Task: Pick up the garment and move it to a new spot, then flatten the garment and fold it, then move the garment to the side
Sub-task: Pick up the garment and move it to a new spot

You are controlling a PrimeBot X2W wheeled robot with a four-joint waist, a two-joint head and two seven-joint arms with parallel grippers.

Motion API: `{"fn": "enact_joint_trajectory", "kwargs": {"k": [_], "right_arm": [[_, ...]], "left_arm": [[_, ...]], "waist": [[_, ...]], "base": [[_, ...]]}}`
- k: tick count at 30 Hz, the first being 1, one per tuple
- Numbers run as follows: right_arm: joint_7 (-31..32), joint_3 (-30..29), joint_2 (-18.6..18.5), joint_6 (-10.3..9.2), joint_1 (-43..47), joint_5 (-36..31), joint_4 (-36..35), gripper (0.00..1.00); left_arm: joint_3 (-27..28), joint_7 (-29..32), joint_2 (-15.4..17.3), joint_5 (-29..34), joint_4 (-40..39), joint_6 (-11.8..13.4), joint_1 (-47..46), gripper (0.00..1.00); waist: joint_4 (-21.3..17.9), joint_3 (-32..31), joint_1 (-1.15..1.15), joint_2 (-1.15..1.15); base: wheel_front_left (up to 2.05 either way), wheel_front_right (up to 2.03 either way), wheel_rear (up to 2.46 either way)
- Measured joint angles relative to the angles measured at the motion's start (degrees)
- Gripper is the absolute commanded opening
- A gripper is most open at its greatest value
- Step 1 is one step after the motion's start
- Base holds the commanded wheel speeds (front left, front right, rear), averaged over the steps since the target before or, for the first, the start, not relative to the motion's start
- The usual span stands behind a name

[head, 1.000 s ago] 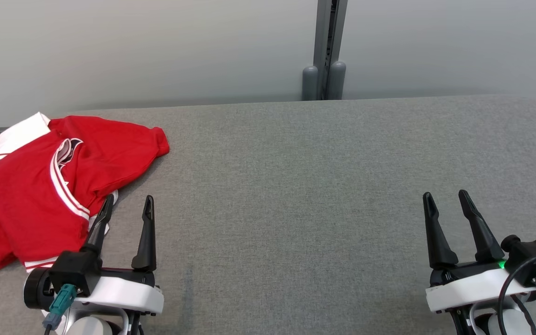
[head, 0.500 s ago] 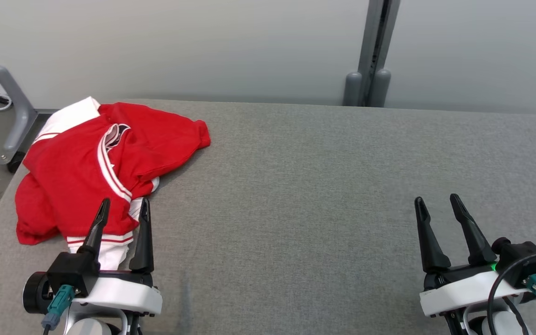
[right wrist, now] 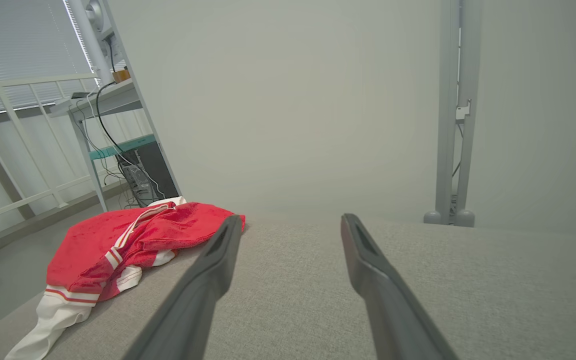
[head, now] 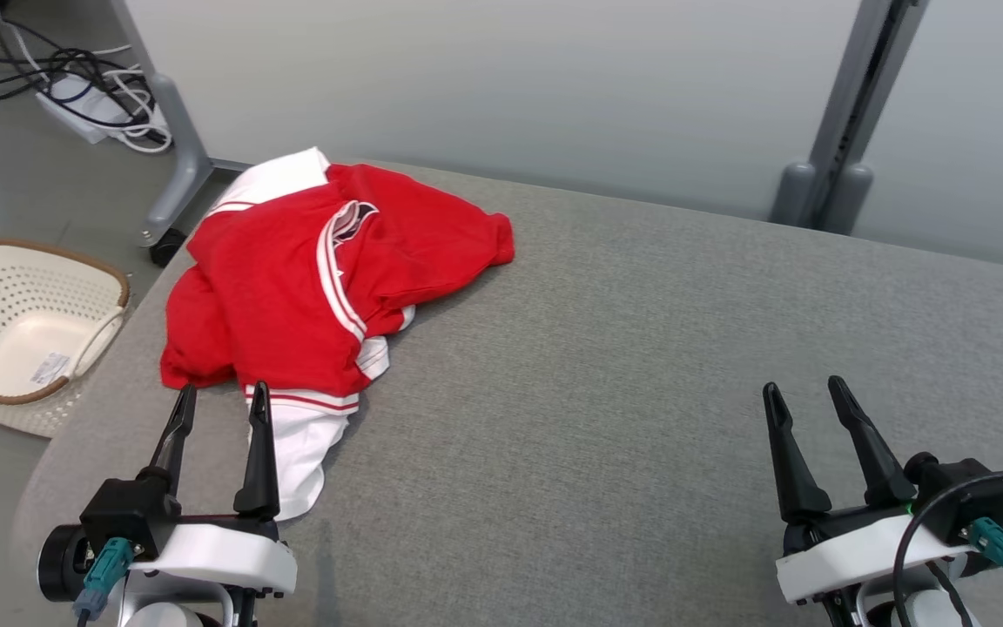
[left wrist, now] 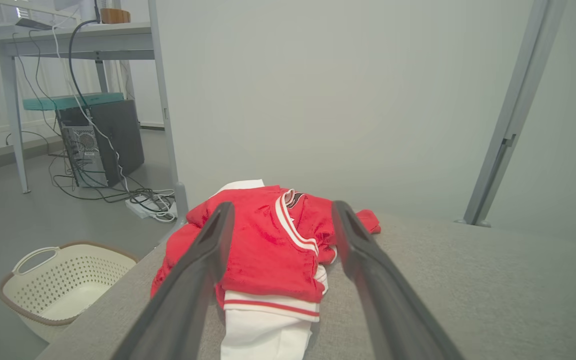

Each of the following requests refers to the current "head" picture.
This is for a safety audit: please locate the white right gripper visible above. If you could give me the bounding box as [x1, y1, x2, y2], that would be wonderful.
[762, 374, 981, 606]

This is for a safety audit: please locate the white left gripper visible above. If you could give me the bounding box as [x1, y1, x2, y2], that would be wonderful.
[123, 381, 298, 602]

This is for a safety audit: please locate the red white basketball jersey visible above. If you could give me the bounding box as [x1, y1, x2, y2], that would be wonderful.
[159, 146, 420, 522]

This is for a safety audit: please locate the cream plastic laundry basket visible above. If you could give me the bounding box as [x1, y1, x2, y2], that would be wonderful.
[0, 239, 132, 438]

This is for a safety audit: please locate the grey partition leg with caster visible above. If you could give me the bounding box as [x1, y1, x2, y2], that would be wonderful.
[110, 0, 250, 267]

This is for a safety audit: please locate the left arm cable teal plug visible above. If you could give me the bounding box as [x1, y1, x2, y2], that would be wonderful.
[73, 537, 137, 627]

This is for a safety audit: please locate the white power strip with cables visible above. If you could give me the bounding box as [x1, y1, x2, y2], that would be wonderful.
[0, 0, 174, 155]

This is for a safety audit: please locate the black cable bundle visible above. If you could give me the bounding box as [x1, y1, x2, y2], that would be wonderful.
[0, 0, 154, 131]

